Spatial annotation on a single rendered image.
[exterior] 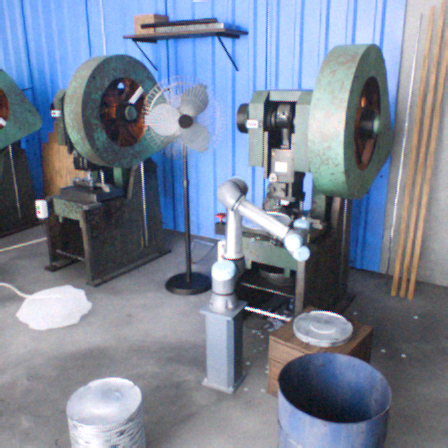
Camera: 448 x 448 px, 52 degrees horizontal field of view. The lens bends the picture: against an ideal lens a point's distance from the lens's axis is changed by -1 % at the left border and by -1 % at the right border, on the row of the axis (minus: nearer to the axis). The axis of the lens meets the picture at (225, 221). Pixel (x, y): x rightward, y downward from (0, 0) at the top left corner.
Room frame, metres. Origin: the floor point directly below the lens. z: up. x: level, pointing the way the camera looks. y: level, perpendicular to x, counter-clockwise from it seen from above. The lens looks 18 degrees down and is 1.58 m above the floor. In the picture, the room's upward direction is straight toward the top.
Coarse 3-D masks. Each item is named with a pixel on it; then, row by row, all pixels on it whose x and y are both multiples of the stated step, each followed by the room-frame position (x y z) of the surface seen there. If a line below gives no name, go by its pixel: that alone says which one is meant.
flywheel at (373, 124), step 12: (372, 84) 2.73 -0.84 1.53; (360, 96) 2.62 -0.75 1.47; (372, 96) 2.77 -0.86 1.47; (360, 108) 2.55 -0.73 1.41; (372, 108) 2.79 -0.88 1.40; (360, 120) 2.48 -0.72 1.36; (372, 120) 2.45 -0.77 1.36; (360, 132) 2.47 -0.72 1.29; (372, 132) 2.45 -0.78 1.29; (360, 144) 2.68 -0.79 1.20; (372, 144) 2.76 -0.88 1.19; (372, 156) 2.75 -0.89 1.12; (360, 168) 2.65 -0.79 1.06
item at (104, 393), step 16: (96, 384) 1.65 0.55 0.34; (112, 384) 1.65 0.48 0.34; (128, 384) 1.65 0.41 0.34; (80, 400) 1.54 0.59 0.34; (96, 400) 1.54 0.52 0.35; (112, 400) 1.54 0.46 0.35; (128, 400) 1.54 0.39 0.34; (80, 416) 1.45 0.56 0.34; (96, 416) 1.45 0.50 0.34; (112, 416) 1.45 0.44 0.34; (128, 416) 1.45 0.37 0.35
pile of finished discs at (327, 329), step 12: (312, 312) 2.19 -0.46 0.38; (324, 312) 2.19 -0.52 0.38; (300, 324) 2.07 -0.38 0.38; (312, 324) 2.06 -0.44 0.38; (324, 324) 2.06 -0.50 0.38; (336, 324) 2.06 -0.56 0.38; (348, 324) 2.06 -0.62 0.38; (300, 336) 1.97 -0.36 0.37; (312, 336) 1.95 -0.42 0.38; (324, 336) 1.95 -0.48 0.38; (336, 336) 1.95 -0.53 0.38; (348, 336) 1.95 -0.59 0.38
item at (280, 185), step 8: (272, 152) 2.73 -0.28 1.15; (280, 152) 2.70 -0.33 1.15; (288, 152) 2.68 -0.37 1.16; (272, 160) 2.73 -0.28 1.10; (280, 160) 2.70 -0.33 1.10; (288, 160) 2.67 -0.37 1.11; (272, 168) 2.73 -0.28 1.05; (280, 168) 2.70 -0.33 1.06; (288, 168) 2.67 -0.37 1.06; (272, 176) 2.71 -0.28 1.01; (280, 176) 2.70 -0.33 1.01; (288, 176) 2.67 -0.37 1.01; (272, 184) 2.69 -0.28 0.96; (280, 184) 2.67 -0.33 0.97; (288, 184) 2.67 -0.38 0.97; (296, 184) 2.71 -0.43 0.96; (272, 192) 2.69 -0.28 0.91; (280, 192) 2.66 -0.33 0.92; (288, 192) 2.67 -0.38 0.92; (296, 192) 2.72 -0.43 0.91
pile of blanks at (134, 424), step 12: (72, 420) 1.44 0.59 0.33; (132, 420) 1.46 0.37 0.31; (72, 432) 1.45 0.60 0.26; (84, 432) 1.40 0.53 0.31; (96, 432) 1.39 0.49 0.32; (108, 432) 1.40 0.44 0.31; (120, 432) 1.42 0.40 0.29; (132, 432) 1.46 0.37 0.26; (144, 432) 1.55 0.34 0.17; (72, 444) 1.45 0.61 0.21; (84, 444) 1.40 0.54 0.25; (96, 444) 1.39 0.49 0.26; (108, 444) 1.40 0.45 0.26; (120, 444) 1.42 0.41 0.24; (132, 444) 1.46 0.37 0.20; (144, 444) 1.56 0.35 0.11
